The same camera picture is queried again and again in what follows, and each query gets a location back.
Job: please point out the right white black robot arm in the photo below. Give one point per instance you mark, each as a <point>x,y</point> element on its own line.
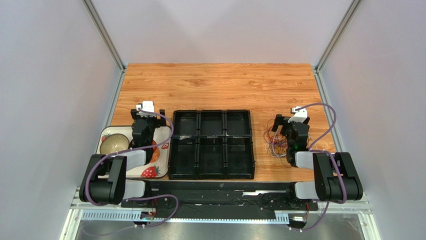
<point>335,176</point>

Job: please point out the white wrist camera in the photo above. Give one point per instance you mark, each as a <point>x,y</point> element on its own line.
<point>300,114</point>
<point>146,109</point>

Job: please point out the orange translucent cup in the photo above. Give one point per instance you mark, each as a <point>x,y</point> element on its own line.
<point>155,154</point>

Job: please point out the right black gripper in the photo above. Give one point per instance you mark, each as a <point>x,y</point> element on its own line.
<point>281,121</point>

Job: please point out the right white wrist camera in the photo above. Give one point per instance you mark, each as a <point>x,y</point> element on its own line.
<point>300,114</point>

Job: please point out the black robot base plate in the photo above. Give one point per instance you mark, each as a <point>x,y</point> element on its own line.
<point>221,200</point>

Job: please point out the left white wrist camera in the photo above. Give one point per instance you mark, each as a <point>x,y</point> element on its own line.
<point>146,109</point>

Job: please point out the black six-compartment tray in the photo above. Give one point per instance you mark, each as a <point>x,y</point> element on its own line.
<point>212,145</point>

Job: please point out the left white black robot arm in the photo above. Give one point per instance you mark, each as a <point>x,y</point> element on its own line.
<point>105,181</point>

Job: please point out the white strawberry pattern tray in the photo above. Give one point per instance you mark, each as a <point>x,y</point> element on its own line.
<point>153,170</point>

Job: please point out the beige ceramic bowl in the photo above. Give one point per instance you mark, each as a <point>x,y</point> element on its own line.
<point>113,143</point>

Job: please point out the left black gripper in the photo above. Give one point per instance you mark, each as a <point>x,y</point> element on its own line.
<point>158,122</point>

